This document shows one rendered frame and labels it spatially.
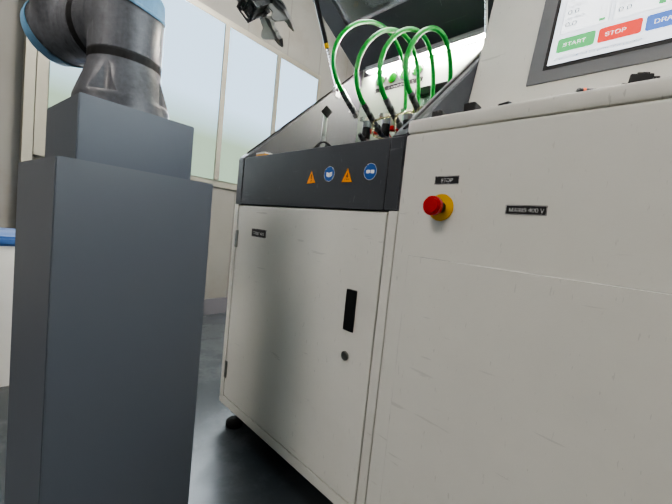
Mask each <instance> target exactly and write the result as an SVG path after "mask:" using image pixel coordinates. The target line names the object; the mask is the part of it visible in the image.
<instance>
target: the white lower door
mask: <svg viewBox="0 0 672 504"><path fill-rule="evenodd" d="M388 214H389V213H387V212H366V211H344V210H323V209H302V208H281V207H260V206H239V217H238V229H237V230H236V233H235V245H234V247H236V252H235V264H234V276H233V288H232V300H231V312H230V324H229V336H228V348H227V360H225V365H224V377H225V384H224V395H225V396H226V397H227V398H228V399H229V400H231V401H232V402H233V403H234V404H235V405H236V406H237V407H239V408H240V409H241V410H242V411H243V412H244V413H246V414H247V415H248V416H249V417H250V418H251V419H253V420H254V421H255V422H256V423H257V424H258V425H259V426H261V427H262V428H263V429H264V430H265V431H266V432H268V433H269V434H270V435H271V436H272V437H273V438H275V439H276V440H277V441H278V442H279V443H280V444H281V445H283V446H284V447H285V448H286V449H287V450H288V451H290V452H291V453H292V454H293V455H294V456H295V457H296V458H298V459H299V460H300V461H301V462H302V463H303V464H305V465H306V466H307V467H308V468H309V469H310V470H312V471H313V472H314V473H315V474H316V475H317V476H318V477H320V478H321V479H322V480H323V481H324V482H325V483H327V484H328V485H329V486H330V487H331V488H332V489H334V490H335V491H336V492H337V493H338V494H339V495H340V496H342V497H343V498H344V499H345V500H346V501H347V502H349V503H350V504H356V501H357V492H358V483H359V474H360V465H361V456H362V447H363V438H364V429H365V420H366V411H367V402H368V393H369V384H370V375H371V366H372V357H373V348H374V339H375V330H376V321H377V312H378V303H379V294H380V285H381V276H382V267H383V258H384V249H385V240H386V232H387V223H388Z"/></svg>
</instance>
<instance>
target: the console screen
mask: <svg viewBox="0 0 672 504"><path fill-rule="evenodd" d="M669 58H672V0H546V1H545V5H544V10H543V14H542V18H541V22H540V27H539V31H538V35H537V40H536V44H535V48H534V53H533V57H532V61H531V65H530V70H529V74H528V78H527V83H526V87H528V86H533V85H538V84H543V83H549V82H554V81H559V80H564V79H569V78H574V77H579V76H584V75H589V74H594V73H599V72H604V71H609V70H614V69H619V68H624V67H629V66H634V65H639V64H644V63H649V62H654V61H659V60H664V59H669Z"/></svg>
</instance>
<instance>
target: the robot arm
mask: <svg viewBox="0 0 672 504"><path fill-rule="evenodd" d="M237 2H238V4H237V6H236V7H237V8H238V10H239V11H240V13H241V14H242V16H243V17H244V18H245V20H246V21H247V23H250V22H252V21H254V20H256V19H258V18H259V19H260V20H261V24H262V26H263V30H262V32H261V37H262V38H263V39H264V40H275V41H276V43H277V44H278V45H279V46H281V47H283V46H284V45H283V38H282V37H281V36H280V34H279V31H278V30H277V28H276V26H275V22H281V21H285V22H286V23H287V25H288V27H289V28H290V29H291V30H292V31H295V28H294V25H293V22H292V20H291V17H290V15H289V13H288V11H287V8H286V6H285V4H284V3H283V1H282V0H237ZM241 10H243V12H244V13H245V14H246V16H247V17H248V18H246V17H245V16H244V14H243V13H242V11H241ZM270 10H271V12H272V15H271V17H270V16H268V15H267V14H269V13H270ZM20 21H21V25H22V28H23V31H24V33H25V35H26V36H27V38H28V40H29V41H30V42H31V44H32V45H33V46H34V47H35V48H36V49H37V50H38V51H39V52H40V53H42V54H43V55H44V56H45V57H46V58H47V59H49V60H51V61H52V62H54V63H56V64H59V65H62V66H65V67H76V68H83V69H82V71H81V73H80V75H79V77H78V79H77V81H76V83H75V85H74V87H73V90H72V92H71V96H73V95H75V94H77V93H79V92H82V93H85V94H88V95H91V96H95V97H98V98H101V99H104V100H108V101H111V102H114V103H117V104H121V105H124V106H127V107H130V108H133V109H137V110H140V111H143V112H146V113H150V114H153V115H156V116H159V117H162V118H166V119H169V114H168V110H167V106H166V102H165V98H164V94H163V90H162V87H161V73H162V60H163V45H164V30H165V28H166V24H165V7H164V4H163V2H162V1H161V0H27V1H26V2H25V3H24V5H23V7H22V8H21V11H20ZM274 21H275V22H274Z"/></svg>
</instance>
